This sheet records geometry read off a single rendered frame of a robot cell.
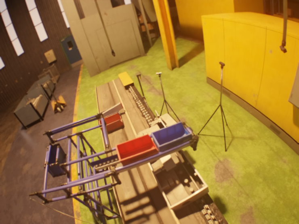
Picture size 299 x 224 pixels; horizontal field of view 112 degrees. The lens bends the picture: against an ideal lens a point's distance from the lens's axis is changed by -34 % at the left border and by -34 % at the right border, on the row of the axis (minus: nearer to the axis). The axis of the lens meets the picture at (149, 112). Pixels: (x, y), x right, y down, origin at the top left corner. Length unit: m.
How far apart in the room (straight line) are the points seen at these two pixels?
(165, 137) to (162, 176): 0.39
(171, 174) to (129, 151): 0.46
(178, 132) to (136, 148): 0.40
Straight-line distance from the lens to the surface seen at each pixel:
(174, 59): 5.42
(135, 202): 1.64
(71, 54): 10.64
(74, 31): 6.85
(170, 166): 1.47
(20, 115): 6.23
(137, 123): 2.29
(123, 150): 1.29
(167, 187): 1.41
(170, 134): 1.36
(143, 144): 1.30
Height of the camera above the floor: 2.24
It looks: 38 degrees down
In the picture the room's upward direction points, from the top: 17 degrees counter-clockwise
